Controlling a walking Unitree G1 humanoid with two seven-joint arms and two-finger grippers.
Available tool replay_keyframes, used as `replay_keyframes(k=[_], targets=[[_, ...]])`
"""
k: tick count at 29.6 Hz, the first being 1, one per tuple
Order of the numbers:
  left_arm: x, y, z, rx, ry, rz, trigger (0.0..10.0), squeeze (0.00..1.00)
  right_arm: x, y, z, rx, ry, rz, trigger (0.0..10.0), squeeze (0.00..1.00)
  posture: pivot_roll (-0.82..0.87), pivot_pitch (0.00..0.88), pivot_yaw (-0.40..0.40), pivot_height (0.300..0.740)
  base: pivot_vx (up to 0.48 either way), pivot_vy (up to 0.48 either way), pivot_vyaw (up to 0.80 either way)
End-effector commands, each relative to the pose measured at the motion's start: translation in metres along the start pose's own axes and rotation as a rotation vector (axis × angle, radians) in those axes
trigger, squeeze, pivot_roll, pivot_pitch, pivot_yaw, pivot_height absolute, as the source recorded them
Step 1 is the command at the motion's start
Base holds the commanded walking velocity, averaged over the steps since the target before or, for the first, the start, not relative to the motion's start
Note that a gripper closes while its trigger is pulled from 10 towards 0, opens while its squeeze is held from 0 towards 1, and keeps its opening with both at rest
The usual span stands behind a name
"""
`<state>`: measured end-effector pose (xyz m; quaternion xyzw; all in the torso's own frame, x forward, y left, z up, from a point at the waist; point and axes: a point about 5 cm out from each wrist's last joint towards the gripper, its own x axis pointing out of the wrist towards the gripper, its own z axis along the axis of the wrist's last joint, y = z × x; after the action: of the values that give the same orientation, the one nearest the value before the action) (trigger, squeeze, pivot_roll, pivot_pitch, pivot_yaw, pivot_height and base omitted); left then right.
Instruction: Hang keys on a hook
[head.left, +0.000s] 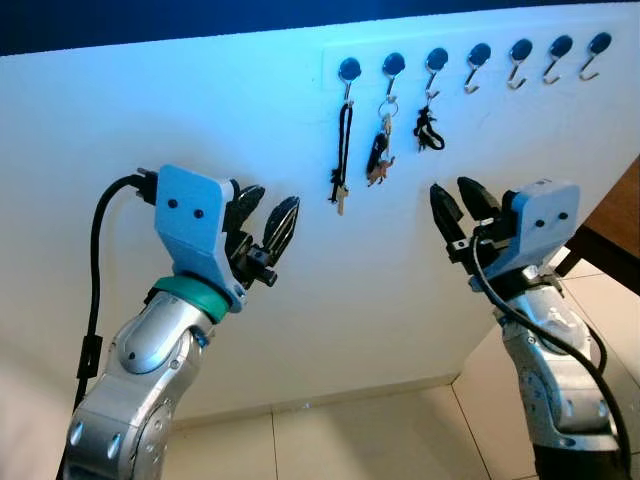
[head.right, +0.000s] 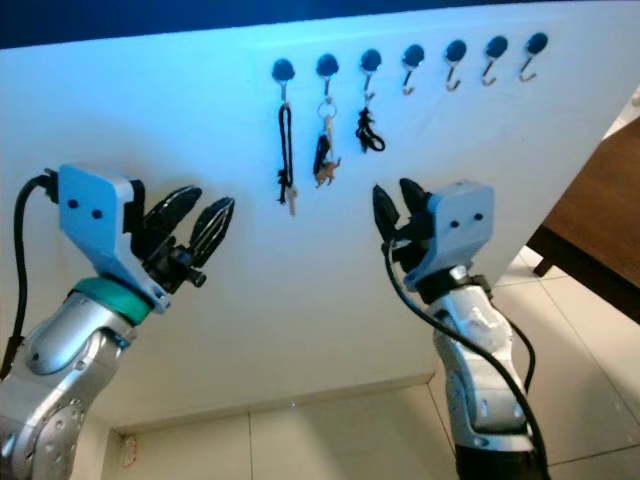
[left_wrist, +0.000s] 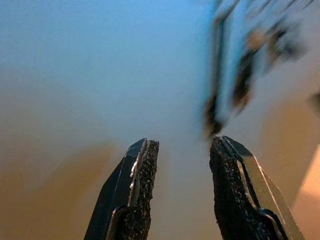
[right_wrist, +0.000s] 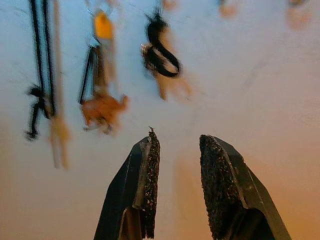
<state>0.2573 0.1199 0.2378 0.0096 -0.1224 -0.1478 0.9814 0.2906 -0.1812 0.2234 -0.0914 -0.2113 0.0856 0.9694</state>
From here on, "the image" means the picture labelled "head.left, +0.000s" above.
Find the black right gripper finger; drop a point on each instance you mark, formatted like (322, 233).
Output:
(446, 212)
(476, 198)

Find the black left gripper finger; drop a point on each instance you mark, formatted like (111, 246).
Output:
(281, 230)
(250, 207)

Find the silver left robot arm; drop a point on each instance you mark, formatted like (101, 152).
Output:
(150, 340)

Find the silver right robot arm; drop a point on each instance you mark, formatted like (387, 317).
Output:
(545, 370)

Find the keyring with black fob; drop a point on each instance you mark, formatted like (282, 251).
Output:
(377, 152)

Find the brown wooden table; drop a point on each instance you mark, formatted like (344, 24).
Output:
(622, 215)

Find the light blue right wrist camera mount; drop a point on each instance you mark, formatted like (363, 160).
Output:
(540, 225)

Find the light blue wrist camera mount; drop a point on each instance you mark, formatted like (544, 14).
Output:
(190, 215)
(540, 225)

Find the light blue left wrist camera mount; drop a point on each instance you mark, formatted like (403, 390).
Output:
(190, 215)

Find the blue round metal wall hook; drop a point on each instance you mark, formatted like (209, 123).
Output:
(394, 64)
(521, 49)
(601, 42)
(480, 53)
(561, 45)
(437, 58)
(349, 69)

